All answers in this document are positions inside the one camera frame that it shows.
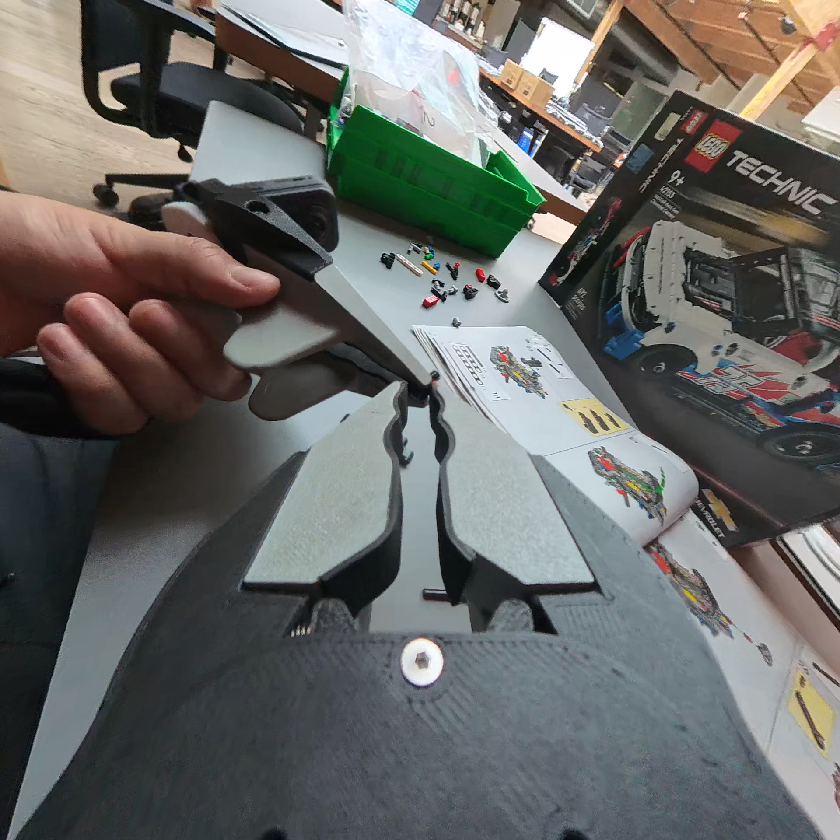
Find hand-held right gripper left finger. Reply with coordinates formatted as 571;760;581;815
243;381;404;618

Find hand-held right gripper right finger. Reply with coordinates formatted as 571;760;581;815
428;392;597;634

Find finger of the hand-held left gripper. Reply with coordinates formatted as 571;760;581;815
314;262;438;391

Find black lego beam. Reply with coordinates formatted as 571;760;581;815
394;371;441;468

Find pile of small lego pieces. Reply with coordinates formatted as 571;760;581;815
377;239;516;309

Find lego instruction booklet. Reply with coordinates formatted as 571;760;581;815
412;325;840;840

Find lego set box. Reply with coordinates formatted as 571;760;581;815
538;91;840;550

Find person's left hand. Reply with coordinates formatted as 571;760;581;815
0;190;283;438

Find black office chair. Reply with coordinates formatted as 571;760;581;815
79;0;309;224

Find wooden table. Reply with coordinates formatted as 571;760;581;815
215;0;349;103

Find green plastic bin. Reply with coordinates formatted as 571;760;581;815
327;66;547;261

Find papers on wooden table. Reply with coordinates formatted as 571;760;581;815
222;3;349;67

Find clear plastic bag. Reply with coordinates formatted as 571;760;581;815
341;0;508;173

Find long wooden workbench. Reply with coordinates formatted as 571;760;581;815
479;69;605;156

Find person's dark clothing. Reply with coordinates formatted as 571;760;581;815
0;357;122;808

